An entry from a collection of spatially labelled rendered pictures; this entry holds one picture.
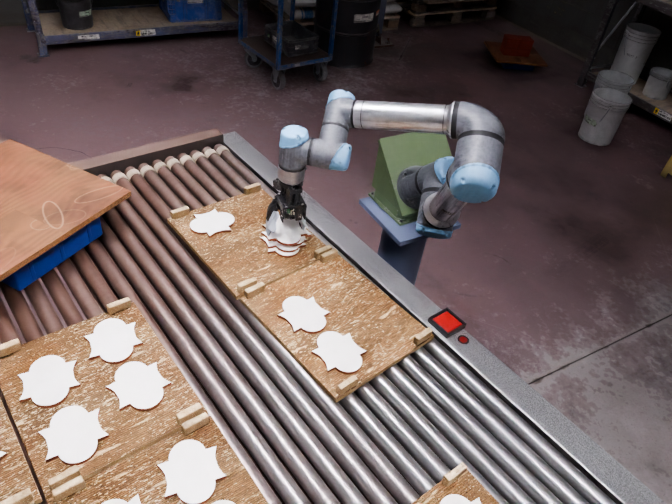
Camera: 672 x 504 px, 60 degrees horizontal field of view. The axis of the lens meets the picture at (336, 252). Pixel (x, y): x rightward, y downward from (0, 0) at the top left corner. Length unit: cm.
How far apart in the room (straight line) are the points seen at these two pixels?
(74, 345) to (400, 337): 82
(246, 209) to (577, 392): 178
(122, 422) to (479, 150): 103
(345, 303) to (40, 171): 101
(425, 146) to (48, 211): 124
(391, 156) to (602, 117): 314
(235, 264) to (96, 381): 51
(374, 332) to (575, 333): 181
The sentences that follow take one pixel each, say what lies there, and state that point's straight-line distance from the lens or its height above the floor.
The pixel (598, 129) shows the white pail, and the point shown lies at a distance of 506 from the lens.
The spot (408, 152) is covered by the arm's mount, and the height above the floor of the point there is 106.
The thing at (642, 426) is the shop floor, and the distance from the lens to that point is 300.
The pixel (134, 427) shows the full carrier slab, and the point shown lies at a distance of 139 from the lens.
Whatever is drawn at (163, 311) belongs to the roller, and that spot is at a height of 92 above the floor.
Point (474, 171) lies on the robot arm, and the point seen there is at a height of 137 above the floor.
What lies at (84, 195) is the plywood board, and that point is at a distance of 186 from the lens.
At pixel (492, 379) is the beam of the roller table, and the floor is 92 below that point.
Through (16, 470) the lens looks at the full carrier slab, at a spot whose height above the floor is 94.
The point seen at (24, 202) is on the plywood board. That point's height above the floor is 104.
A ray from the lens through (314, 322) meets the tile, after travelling 155.
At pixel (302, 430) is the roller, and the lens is 138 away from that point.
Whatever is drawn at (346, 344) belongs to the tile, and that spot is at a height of 95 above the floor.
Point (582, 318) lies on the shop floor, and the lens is 334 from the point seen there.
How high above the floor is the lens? 208
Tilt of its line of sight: 40 degrees down
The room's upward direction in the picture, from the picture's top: 8 degrees clockwise
